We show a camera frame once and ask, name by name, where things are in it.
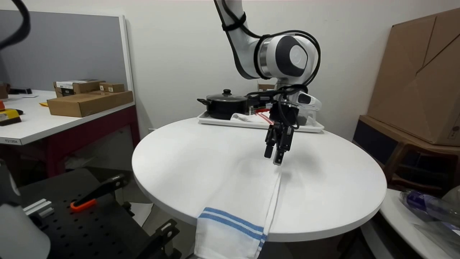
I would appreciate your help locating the white rounded robot base housing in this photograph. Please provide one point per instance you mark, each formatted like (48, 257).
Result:
(22, 235)

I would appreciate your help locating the small black desk item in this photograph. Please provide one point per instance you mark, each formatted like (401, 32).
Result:
(21, 91)

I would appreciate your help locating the white cloth with red stripes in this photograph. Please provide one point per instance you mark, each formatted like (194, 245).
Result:
(247, 119)

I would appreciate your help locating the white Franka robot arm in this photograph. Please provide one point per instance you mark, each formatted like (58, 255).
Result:
(250, 52)

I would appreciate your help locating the large brown cardboard box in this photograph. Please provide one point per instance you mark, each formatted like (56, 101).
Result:
(418, 87)

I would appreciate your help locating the silver aluminium bars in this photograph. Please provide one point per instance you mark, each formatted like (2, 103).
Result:
(38, 208)

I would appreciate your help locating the black cooking pot with lid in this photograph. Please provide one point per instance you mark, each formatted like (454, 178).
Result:
(224, 107)

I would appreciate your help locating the yellow and black tool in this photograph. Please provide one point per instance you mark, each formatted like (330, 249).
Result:
(8, 117)

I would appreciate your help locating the open small cardboard box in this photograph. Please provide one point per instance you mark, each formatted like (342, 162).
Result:
(80, 88)

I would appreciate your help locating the grey partition panel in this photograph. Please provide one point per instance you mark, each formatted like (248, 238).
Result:
(63, 48)

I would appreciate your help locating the flat brown cardboard box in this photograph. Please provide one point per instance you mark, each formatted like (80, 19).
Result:
(89, 103)

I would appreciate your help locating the white towel with blue stripes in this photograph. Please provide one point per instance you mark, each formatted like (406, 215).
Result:
(225, 239)

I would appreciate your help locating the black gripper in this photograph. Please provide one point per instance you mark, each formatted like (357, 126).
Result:
(284, 116)

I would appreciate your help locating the small closed cardboard box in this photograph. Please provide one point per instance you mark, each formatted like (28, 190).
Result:
(113, 87)

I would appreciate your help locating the dark wooden shelf unit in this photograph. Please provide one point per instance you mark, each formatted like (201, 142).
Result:
(379, 140)

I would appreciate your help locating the white desk with red frame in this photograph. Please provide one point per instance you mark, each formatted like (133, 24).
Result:
(38, 126)

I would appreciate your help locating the white rectangular tray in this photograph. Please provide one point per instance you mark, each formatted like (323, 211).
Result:
(307, 129)

